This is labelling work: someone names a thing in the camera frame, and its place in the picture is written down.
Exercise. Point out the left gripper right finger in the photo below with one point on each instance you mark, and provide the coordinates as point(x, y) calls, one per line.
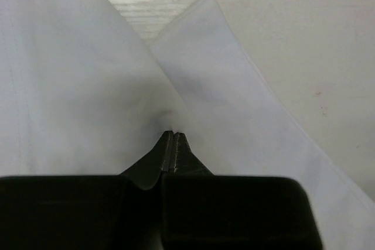
point(204, 211)

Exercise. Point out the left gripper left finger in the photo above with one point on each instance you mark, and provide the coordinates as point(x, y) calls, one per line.
point(83, 212)

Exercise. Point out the white skirt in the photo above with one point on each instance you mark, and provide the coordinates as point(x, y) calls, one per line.
point(82, 94)

